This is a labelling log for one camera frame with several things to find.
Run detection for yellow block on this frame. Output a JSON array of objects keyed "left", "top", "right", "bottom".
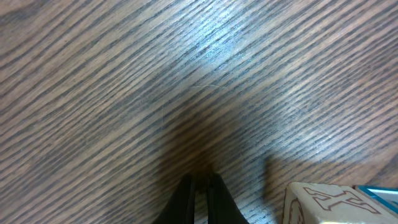
[{"left": 282, "top": 182, "right": 397, "bottom": 224}]

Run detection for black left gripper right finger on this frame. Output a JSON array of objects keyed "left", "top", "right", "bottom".
[{"left": 206, "top": 173, "right": 248, "bottom": 224}]

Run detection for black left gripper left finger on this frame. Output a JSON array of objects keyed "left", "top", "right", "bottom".
[{"left": 152, "top": 174, "right": 195, "bottom": 224}]

